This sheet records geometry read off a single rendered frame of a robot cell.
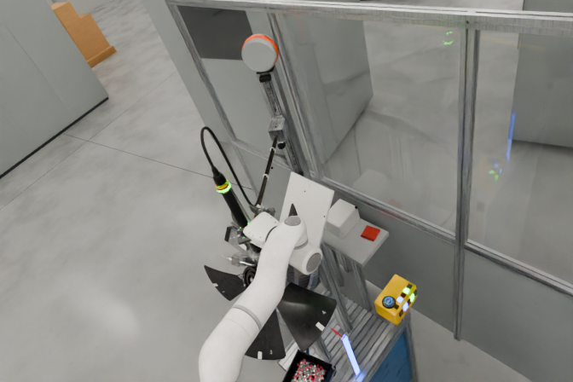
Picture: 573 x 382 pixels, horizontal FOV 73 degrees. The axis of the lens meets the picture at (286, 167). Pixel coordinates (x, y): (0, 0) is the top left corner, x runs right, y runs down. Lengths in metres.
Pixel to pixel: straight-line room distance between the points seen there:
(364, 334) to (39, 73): 5.78
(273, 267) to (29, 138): 6.10
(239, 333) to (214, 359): 0.07
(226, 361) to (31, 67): 6.21
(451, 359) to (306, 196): 1.45
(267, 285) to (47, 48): 6.20
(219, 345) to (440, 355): 1.98
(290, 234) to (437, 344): 1.88
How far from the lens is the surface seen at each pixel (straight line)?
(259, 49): 1.70
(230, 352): 0.94
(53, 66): 6.94
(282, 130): 1.77
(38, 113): 6.89
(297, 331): 1.60
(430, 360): 2.74
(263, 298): 1.00
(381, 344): 1.86
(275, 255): 1.02
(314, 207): 1.76
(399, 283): 1.72
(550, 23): 1.19
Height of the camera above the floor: 2.56
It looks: 40 degrees down
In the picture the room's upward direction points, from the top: 20 degrees counter-clockwise
